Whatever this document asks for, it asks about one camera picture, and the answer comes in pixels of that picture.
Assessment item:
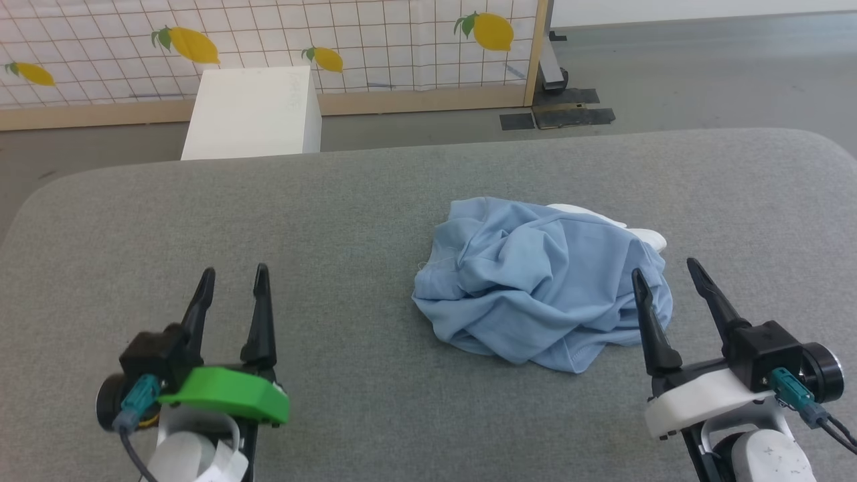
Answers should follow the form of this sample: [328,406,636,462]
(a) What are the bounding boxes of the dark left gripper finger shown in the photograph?
[240,263,278,370]
[175,268,216,376]

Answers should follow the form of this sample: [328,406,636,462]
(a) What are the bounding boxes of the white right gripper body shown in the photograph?
[644,358,781,440]

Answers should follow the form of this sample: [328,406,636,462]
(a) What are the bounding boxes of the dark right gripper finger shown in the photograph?
[631,269,684,377]
[686,258,752,359]

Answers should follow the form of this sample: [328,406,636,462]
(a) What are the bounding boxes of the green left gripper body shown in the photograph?
[157,361,290,427]

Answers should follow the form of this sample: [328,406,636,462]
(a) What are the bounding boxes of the light blue and white garment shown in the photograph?
[412,196,674,374]

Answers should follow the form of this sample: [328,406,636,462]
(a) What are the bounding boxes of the white box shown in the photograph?
[181,65,323,161]

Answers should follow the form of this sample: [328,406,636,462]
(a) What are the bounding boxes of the long black floor plate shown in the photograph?
[533,106,617,130]

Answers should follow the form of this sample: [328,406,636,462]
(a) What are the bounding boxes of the black floor plate under foot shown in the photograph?
[534,87,601,106]

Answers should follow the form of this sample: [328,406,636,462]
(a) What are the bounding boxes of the grey metal partition foot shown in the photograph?
[539,30,570,92]

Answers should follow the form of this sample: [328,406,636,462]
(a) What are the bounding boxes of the lemon print partition screen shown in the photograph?
[0,0,555,132]

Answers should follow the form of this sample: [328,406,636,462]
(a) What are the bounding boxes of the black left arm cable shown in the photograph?
[112,375,163,482]

